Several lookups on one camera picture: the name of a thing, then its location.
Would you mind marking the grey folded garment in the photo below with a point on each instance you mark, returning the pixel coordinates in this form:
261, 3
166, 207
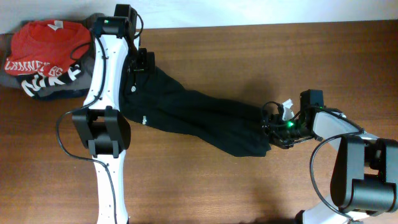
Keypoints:
12, 82

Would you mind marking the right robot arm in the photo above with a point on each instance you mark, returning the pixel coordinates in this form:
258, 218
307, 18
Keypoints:
364, 178

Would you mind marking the black t-shirt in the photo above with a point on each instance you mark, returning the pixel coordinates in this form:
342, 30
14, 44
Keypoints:
157, 100

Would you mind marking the dark blue folded garment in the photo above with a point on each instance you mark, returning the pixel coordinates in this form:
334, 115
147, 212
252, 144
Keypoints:
62, 94

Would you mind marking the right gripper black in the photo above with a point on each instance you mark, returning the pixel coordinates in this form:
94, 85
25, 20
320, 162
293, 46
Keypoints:
276, 119

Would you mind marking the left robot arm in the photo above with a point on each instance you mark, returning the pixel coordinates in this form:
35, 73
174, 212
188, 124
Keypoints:
102, 128

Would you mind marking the black white lettered shirt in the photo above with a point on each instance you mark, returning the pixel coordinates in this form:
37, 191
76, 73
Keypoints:
39, 86

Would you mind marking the red folded shirt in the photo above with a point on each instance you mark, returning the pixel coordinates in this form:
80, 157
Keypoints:
48, 48

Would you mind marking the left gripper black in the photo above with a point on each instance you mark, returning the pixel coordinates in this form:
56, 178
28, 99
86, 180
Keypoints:
147, 62

